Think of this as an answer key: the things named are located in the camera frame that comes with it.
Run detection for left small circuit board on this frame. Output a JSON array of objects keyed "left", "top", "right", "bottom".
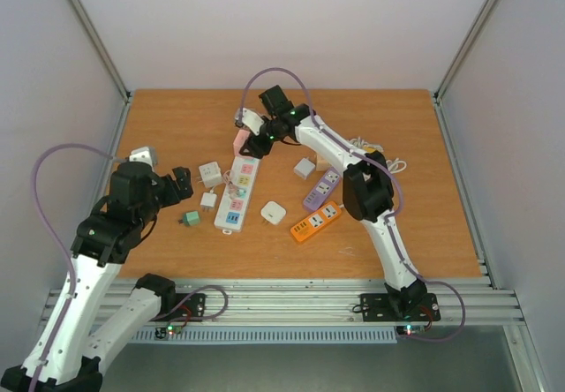
[{"left": 154, "top": 325, "right": 183, "bottom": 340}]

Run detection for white charger with pink cable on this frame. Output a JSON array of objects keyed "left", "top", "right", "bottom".
[{"left": 200, "top": 170, "right": 233, "bottom": 211}]

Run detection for green small charger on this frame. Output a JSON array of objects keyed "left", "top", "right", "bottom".
[{"left": 177, "top": 211, "right": 201, "bottom": 227}]

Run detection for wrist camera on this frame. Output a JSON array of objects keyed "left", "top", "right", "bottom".
[
  {"left": 234, "top": 108, "right": 265, "bottom": 136},
  {"left": 127, "top": 147, "right": 158, "bottom": 169}
]

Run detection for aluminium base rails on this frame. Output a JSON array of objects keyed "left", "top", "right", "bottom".
[{"left": 39, "top": 276, "right": 526, "bottom": 328}]

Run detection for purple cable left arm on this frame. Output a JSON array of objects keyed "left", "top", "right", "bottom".
[{"left": 26, "top": 143, "right": 132, "bottom": 392}]

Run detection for white coiled power cable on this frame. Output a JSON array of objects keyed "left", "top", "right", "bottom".
[{"left": 346, "top": 135, "right": 410, "bottom": 176}]

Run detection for beige cube socket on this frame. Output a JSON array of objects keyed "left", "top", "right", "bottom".
[{"left": 315, "top": 154, "right": 331, "bottom": 171}]

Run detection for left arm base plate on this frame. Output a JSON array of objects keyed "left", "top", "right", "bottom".
[{"left": 152, "top": 292, "right": 207, "bottom": 322}]

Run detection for purple power strip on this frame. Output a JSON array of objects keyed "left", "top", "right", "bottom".
[{"left": 303, "top": 168, "right": 341, "bottom": 212}]

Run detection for orange power strip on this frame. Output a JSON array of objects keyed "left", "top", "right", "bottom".
[{"left": 290, "top": 201, "right": 343, "bottom": 244}]

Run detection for pink cube socket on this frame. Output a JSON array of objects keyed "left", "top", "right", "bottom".
[{"left": 233, "top": 129, "right": 250, "bottom": 157}]

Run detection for aluminium frame post left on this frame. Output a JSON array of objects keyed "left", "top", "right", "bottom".
[{"left": 47, "top": 0, "right": 132, "bottom": 104}]

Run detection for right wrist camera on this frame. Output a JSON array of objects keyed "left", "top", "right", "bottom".
[{"left": 234, "top": 108, "right": 265, "bottom": 136}]

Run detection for small circuit board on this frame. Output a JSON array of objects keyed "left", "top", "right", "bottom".
[
  {"left": 395, "top": 324, "right": 431, "bottom": 336},
  {"left": 154, "top": 325, "right": 183, "bottom": 340}
]

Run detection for right small circuit board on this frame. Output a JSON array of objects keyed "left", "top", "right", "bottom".
[{"left": 395, "top": 324, "right": 431, "bottom": 336}]

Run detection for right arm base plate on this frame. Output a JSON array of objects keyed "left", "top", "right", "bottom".
[{"left": 351, "top": 293, "right": 441, "bottom": 322}]

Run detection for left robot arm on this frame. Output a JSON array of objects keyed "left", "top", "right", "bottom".
[{"left": 1, "top": 162, "right": 193, "bottom": 391}]

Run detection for aluminium frame post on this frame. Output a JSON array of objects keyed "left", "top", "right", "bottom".
[
  {"left": 433, "top": 0, "right": 520, "bottom": 104},
  {"left": 47, "top": 0, "right": 132, "bottom": 104}
]

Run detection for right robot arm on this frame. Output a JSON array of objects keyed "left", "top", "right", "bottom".
[{"left": 235, "top": 86, "right": 433, "bottom": 320}]

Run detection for white square charger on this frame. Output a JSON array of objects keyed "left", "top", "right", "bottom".
[{"left": 293, "top": 158, "right": 316, "bottom": 180}]

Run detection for aluminium frame post right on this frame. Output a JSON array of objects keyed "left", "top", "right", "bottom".
[{"left": 433, "top": 0, "right": 520, "bottom": 104}]

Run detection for grey slotted cable duct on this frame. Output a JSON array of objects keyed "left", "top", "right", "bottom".
[{"left": 130, "top": 326, "right": 397, "bottom": 346}]

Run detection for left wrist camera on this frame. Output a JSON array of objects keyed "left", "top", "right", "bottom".
[{"left": 127, "top": 147, "right": 158, "bottom": 169}]

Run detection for white flat charger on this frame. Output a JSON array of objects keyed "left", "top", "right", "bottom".
[{"left": 260, "top": 200, "right": 287, "bottom": 226}]

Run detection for white cube socket adapter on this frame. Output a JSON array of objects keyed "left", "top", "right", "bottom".
[{"left": 198, "top": 162, "right": 222, "bottom": 189}]

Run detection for white power strip pastel sockets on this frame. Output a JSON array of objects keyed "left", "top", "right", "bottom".
[{"left": 214, "top": 156, "right": 260, "bottom": 235}]

